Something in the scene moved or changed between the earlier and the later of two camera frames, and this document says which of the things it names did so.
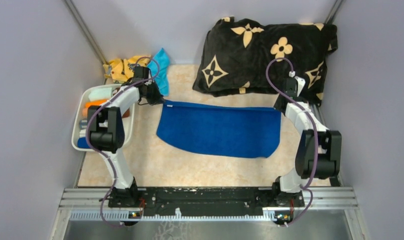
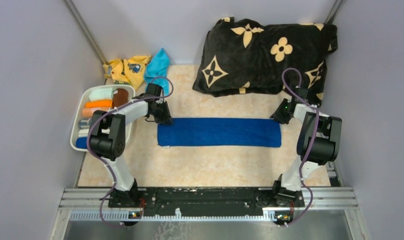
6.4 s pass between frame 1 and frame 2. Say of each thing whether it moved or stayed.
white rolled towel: stayed
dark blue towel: moved
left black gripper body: moved
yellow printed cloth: stayed
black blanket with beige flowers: stayed
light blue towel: stayed
